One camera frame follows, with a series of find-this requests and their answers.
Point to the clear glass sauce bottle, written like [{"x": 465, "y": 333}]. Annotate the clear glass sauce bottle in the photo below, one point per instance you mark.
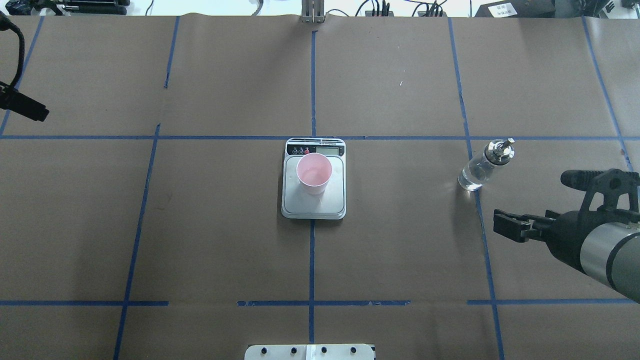
[{"x": 479, "y": 170}]

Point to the pink plastic cup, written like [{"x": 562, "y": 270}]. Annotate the pink plastic cup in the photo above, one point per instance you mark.
[{"x": 314, "y": 171}]

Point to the aluminium frame post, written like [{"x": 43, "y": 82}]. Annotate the aluminium frame post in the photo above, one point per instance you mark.
[{"x": 313, "y": 11}]

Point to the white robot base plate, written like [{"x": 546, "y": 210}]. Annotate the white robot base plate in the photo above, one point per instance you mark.
[{"x": 323, "y": 351}]

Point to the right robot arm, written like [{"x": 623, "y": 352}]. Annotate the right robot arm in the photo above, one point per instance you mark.
[{"x": 600, "y": 239}]

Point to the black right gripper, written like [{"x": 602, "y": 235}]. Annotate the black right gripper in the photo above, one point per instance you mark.
[{"x": 566, "y": 232}]

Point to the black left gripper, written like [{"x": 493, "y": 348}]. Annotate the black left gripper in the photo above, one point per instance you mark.
[{"x": 25, "y": 106}]

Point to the silver digital kitchen scale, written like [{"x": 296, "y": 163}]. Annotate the silver digital kitchen scale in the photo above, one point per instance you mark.
[{"x": 295, "y": 202}]

